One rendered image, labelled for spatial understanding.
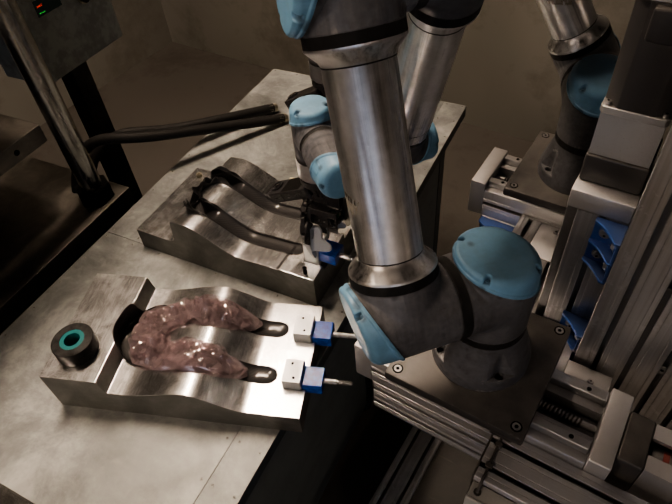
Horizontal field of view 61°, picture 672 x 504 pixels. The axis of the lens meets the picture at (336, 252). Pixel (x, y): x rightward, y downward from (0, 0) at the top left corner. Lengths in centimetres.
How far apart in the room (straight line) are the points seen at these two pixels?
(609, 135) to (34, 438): 114
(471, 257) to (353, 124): 24
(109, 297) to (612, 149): 98
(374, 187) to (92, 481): 80
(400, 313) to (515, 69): 236
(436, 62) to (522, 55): 217
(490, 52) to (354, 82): 238
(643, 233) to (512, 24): 213
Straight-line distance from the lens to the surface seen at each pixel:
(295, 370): 112
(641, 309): 96
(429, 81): 81
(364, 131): 64
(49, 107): 159
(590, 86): 113
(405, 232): 68
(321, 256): 124
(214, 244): 134
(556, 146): 122
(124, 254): 155
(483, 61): 302
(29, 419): 135
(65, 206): 179
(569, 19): 122
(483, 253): 77
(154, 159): 324
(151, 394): 116
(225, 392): 113
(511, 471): 95
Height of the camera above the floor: 182
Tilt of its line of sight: 47 degrees down
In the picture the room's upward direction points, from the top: 6 degrees counter-clockwise
